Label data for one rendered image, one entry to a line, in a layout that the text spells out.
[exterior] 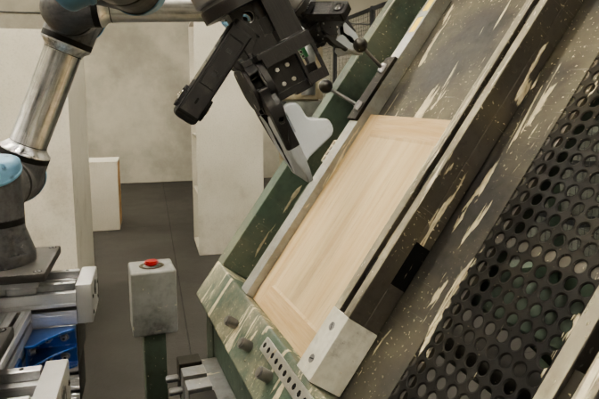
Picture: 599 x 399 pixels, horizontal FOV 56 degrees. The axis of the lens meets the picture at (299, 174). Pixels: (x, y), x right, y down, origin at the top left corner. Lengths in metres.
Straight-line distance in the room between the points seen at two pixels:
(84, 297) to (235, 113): 3.69
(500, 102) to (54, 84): 0.97
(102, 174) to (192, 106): 5.50
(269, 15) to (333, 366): 0.63
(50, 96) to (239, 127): 3.56
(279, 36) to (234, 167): 4.34
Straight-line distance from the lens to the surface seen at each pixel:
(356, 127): 1.47
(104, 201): 6.12
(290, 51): 0.58
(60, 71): 1.42
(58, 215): 3.43
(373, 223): 1.18
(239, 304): 1.43
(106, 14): 1.29
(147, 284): 1.58
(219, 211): 4.96
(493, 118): 1.06
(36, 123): 1.43
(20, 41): 3.40
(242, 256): 1.68
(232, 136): 4.88
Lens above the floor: 1.40
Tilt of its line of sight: 8 degrees down
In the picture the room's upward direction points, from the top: straight up
